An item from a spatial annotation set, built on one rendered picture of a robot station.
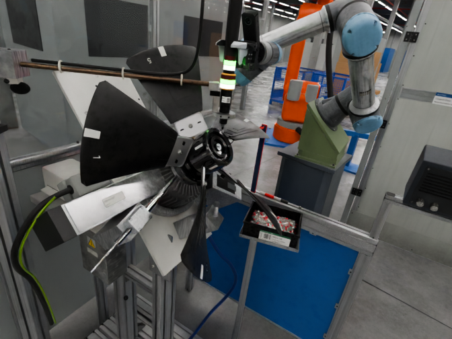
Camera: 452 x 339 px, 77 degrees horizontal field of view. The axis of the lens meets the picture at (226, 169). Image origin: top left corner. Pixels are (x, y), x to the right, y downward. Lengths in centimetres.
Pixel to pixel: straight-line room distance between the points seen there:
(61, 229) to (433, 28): 243
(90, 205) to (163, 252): 31
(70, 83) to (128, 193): 40
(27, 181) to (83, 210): 68
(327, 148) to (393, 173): 133
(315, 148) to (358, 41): 55
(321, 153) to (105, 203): 102
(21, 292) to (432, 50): 270
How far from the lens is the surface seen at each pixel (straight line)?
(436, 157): 112
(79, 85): 101
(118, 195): 76
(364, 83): 122
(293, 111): 472
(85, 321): 195
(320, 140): 142
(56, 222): 69
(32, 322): 154
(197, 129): 86
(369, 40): 109
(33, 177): 138
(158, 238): 94
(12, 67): 98
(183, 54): 95
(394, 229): 289
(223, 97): 87
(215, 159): 77
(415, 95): 256
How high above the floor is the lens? 151
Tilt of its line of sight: 25 degrees down
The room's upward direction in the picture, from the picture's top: 7 degrees clockwise
